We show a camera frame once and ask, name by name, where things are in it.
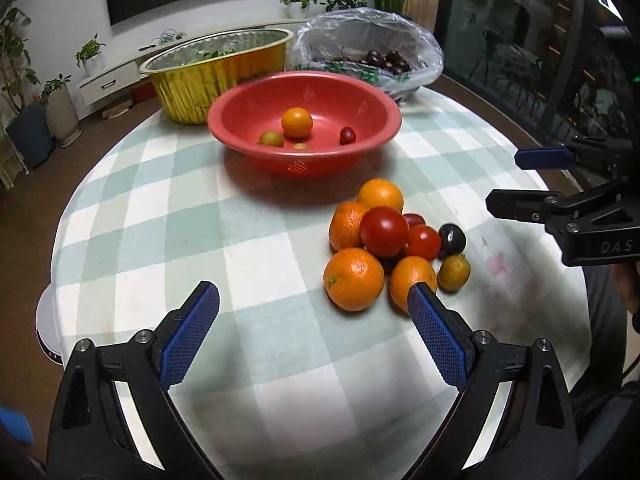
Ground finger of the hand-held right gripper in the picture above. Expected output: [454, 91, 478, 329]
[515, 135, 640, 181]
[486, 179, 640, 235]

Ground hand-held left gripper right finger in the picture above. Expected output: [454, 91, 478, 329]
[407, 282, 581, 480]

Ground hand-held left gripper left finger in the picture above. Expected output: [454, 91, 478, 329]
[46, 281, 226, 480]

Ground orange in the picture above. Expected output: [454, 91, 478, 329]
[389, 255, 438, 315]
[323, 247, 386, 312]
[281, 107, 314, 139]
[357, 178, 404, 213]
[328, 201, 371, 252]

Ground dark purple plum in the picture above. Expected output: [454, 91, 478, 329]
[438, 223, 467, 260]

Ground medium red tomato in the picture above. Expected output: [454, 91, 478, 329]
[404, 224, 442, 261]

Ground large red tomato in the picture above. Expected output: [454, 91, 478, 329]
[359, 206, 410, 258]

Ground red plastic colander bowl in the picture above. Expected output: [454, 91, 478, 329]
[207, 71, 403, 178]

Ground person's right hand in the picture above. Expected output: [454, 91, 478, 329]
[614, 262, 640, 318]

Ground person's grey trouser leg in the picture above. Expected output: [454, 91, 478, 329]
[570, 264, 640, 480]

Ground glass sliding door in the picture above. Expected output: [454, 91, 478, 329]
[440, 0, 596, 161]

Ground white round stool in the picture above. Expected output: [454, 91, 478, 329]
[35, 285, 66, 366]

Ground pile of dark plums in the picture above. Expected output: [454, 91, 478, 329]
[362, 48, 413, 75]

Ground blue object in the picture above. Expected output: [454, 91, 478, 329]
[0, 407, 33, 446]

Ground clear plastic bag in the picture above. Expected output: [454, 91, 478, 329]
[292, 8, 445, 103]

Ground flat round beige object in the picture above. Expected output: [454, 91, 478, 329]
[102, 101, 135, 120]

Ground gold foil pan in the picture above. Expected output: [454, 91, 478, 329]
[139, 28, 295, 125]

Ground dark blue planter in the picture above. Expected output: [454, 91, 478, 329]
[6, 102, 55, 170]

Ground plant in tall grey pot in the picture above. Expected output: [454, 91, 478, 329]
[40, 74, 83, 148]

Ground white television cabinet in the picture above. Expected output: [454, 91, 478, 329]
[77, 20, 311, 107]

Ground green vegetables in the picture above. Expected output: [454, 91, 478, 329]
[187, 49, 236, 63]

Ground small plant in white pot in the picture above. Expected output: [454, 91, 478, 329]
[75, 34, 107, 77]

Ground tall leafy houseplant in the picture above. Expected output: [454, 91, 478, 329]
[0, 0, 42, 113]

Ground white wire rack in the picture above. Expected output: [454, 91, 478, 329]
[0, 115, 28, 196]

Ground tangle of cables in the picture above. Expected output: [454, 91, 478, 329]
[139, 29, 186, 52]

